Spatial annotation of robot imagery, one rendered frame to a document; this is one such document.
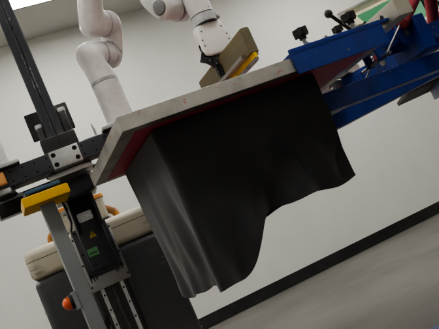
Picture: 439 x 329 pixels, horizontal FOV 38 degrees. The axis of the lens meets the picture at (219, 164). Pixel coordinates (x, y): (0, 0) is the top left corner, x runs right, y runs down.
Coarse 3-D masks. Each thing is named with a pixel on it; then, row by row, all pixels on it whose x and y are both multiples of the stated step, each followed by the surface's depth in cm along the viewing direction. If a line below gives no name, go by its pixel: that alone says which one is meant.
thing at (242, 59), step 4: (240, 56) 172; (244, 56) 172; (240, 60) 172; (244, 60) 174; (236, 64) 175; (240, 64) 176; (232, 68) 179; (236, 68) 179; (228, 72) 182; (232, 72) 182; (224, 76) 185; (228, 76) 184; (220, 80) 189; (224, 80) 187
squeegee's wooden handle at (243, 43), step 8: (240, 32) 170; (248, 32) 171; (232, 40) 176; (240, 40) 171; (248, 40) 170; (232, 48) 177; (240, 48) 173; (248, 48) 169; (256, 48) 170; (224, 56) 184; (232, 56) 179; (248, 56) 172; (224, 64) 185; (232, 64) 181; (208, 72) 197; (216, 72) 192; (200, 80) 206; (208, 80) 200; (216, 80) 194
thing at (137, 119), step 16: (272, 64) 160; (288, 64) 161; (352, 64) 186; (240, 80) 156; (256, 80) 157; (272, 80) 160; (192, 96) 151; (208, 96) 152; (224, 96) 154; (144, 112) 147; (160, 112) 148; (176, 112) 149; (112, 128) 151; (128, 128) 144; (112, 144) 156; (112, 160) 170; (96, 176) 189
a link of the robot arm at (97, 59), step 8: (80, 48) 214; (88, 48) 213; (96, 48) 214; (104, 48) 217; (112, 48) 221; (80, 56) 214; (88, 56) 213; (96, 56) 213; (104, 56) 216; (112, 56) 220; (80, 64) 216; (88, 64) 214; (96, 64) 213; (104, 64) 214; (112, 64) 222; (88, 72) 215; (96, 72) 213; (104, 72) 213; (112, 72) 215; (96, 80) 213
